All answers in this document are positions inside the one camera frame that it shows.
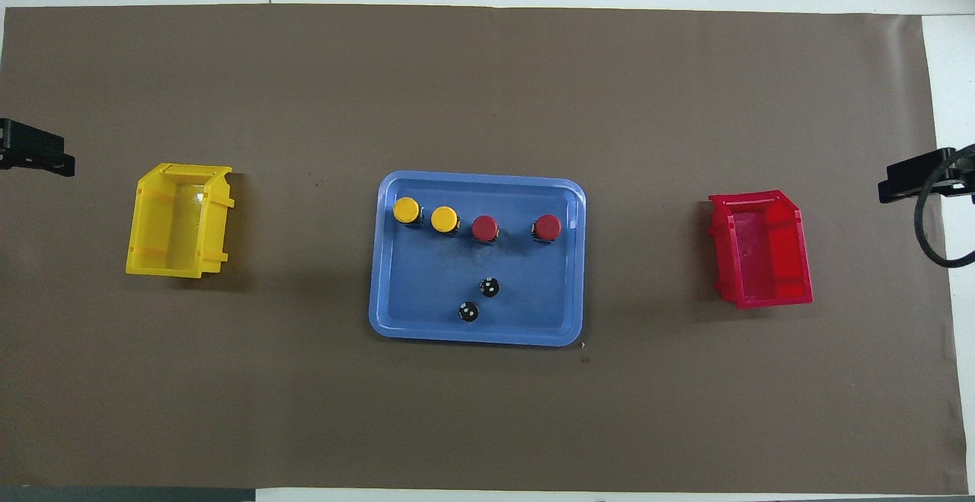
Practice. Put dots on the red push button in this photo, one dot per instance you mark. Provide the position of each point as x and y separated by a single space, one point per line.
547 226
484 228

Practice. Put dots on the blue plastic tray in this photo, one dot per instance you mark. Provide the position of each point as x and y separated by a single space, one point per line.
426 281

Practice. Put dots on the small black cylinder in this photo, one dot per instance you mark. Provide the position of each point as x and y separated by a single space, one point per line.
468 311
490 287

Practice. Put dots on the yellow plastic bin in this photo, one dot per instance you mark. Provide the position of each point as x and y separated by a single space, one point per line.
171 220

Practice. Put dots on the yellow push button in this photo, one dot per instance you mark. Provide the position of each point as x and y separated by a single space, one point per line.
444 219
406 210

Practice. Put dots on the brown table mat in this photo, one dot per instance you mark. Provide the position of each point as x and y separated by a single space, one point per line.
487 68

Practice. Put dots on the red plastic bin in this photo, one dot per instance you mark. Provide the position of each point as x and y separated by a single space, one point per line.
762 250

